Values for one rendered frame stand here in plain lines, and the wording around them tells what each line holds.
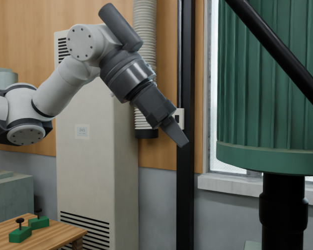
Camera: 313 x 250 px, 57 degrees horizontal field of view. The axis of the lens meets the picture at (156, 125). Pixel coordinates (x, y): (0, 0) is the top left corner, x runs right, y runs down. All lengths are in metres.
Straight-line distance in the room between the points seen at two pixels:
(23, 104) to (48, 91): 0.07
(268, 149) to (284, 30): 0.13
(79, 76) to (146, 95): 0.16
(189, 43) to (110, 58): 1.30
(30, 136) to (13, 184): 1.90
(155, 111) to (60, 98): 0.24
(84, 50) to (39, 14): 2.31
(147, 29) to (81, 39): 1.36
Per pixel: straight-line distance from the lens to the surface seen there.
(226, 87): 0.36
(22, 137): 0.70
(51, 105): 0.67
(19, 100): 0.71
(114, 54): 0.55
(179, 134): 0.55
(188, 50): 1.81
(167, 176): 1.98
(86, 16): 2.43
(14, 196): 2.61
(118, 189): 1.91
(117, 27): 0.56
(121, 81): 0.53
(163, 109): 0.50
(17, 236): 1.86
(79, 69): 0.64
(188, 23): 1.85
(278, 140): 0.33
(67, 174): 2.12
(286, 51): 0.27
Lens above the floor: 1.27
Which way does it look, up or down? 3 degrees down
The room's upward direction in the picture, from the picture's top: straight up
